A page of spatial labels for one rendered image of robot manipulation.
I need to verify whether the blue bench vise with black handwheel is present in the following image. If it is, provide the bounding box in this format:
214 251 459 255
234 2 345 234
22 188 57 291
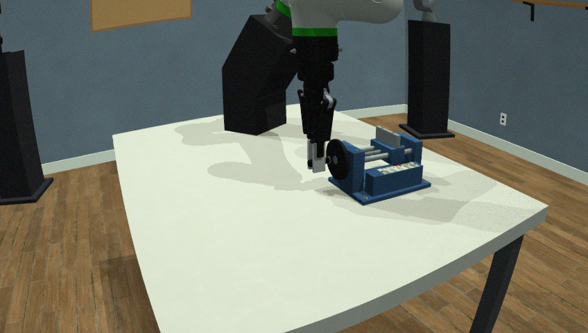
325 126 431 205

